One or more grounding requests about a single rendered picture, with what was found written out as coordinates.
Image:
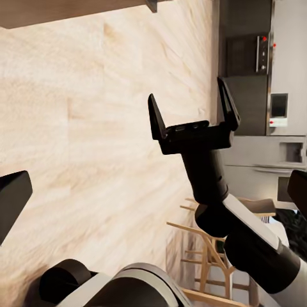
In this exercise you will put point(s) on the fridge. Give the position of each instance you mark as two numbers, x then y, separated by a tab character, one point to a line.
259	167

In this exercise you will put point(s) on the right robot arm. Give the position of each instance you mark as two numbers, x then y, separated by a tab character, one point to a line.
250	245

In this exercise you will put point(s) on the microwave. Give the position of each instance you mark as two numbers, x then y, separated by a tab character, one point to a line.
279	110

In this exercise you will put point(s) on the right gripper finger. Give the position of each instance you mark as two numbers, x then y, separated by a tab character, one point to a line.
158	127
232	118

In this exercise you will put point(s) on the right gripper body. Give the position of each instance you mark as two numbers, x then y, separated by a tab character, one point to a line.
202	158

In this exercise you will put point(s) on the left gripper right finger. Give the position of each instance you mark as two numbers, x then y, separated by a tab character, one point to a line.
297	190

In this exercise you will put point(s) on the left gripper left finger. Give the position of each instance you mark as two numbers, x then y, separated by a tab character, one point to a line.
15	190

